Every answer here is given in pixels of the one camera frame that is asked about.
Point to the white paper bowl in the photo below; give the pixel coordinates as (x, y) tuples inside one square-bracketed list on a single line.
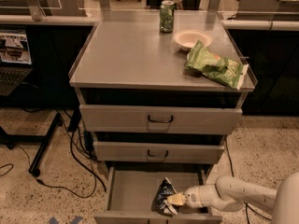
[(186, 39)]

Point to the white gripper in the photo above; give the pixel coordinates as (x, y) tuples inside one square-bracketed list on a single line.
[(195, 197)]

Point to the grey metal drawer cabinet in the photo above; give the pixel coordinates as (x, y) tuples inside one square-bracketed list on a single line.
[(128, 61)]

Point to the top grey drawer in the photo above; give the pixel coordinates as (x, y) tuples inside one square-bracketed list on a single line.
[(159, 119)]

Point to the middle grey drawer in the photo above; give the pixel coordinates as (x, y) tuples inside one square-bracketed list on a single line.
[(155, 152)]

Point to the black laptop stand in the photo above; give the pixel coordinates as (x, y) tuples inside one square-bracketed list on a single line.
[(11, 140)]

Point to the green chip bag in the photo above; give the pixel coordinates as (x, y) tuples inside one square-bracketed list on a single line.
[(215, 67)]

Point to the blue chip bag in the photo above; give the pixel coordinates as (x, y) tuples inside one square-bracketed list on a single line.
[(161, 203)]

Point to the black laptop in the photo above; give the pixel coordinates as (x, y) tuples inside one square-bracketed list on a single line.
[(15, 59)]

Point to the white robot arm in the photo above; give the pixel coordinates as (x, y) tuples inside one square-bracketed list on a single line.
[(228, 193)]

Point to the bottom grey open drawer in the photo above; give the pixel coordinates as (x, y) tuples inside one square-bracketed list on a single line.
[(132, 188)]

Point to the green soda can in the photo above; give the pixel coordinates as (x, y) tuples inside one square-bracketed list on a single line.
[(167, 16)]

